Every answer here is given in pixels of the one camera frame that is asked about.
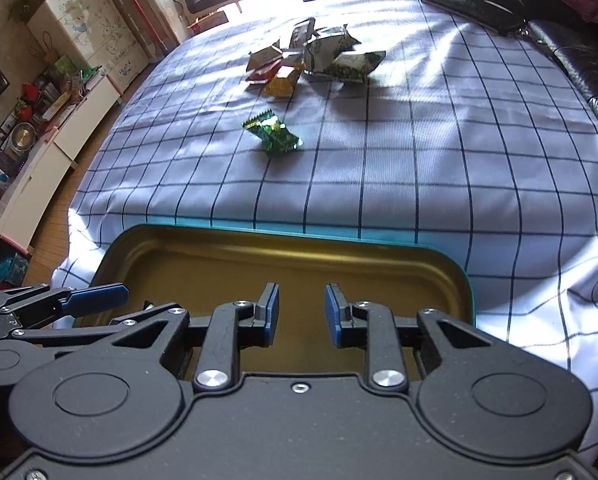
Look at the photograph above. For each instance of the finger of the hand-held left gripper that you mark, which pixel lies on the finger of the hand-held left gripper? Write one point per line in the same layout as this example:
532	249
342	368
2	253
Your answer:
99	296
89	332

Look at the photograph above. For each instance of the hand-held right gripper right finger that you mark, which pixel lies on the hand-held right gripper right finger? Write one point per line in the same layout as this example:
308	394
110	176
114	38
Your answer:
334	317

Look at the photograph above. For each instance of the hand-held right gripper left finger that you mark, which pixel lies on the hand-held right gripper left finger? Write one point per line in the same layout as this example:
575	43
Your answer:
269	312

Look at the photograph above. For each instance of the gold metal tin teal rim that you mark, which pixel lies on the gold metal tin teal rim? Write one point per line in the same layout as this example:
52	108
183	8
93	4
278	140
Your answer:
299	265

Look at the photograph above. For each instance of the green foil candy packet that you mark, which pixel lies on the green foil candy packet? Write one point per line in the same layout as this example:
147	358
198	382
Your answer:
274	135

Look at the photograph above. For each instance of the yellow snack packet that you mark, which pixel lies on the yellow snack packet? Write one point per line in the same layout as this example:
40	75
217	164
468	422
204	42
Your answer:
281	82

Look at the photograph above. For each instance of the red and grey snack packet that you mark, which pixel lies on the red and grey snack packet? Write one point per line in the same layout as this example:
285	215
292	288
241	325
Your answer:
260	76

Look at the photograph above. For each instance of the green patterned snack packet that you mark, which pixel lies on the green patterned snack packet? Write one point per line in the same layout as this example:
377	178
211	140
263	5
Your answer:
355	66

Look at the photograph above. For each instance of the beige gold snack packet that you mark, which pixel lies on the beige gold snack packet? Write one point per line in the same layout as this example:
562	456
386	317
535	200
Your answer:
265	56

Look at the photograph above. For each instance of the white green snack packet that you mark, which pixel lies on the white green snack packet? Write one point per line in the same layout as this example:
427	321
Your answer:
329	45

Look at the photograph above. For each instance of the grey white snack packet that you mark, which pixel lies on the grey white snack packet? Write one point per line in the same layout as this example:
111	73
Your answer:
301	34

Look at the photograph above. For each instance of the white low sideboard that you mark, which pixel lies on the white low sideboard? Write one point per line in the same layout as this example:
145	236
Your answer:
44	160

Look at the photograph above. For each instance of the blue checked white cloth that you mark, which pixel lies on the blue checked white cloth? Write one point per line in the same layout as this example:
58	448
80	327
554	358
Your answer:
429	160

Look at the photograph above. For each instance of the clutter on sideboard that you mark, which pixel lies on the clutter on sideboard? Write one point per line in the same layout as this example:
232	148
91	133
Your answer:
34	105

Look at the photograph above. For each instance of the white cabinet with cartoon drawings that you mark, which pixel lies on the white cabinet with cartoon drawings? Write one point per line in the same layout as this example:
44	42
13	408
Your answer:
91	25

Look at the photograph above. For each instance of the red stick vacuum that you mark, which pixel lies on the red stick vacuum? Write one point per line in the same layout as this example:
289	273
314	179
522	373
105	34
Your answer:
140	5

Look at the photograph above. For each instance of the black leather sofa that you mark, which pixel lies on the black leather sofa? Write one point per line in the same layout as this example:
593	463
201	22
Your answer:
554	20

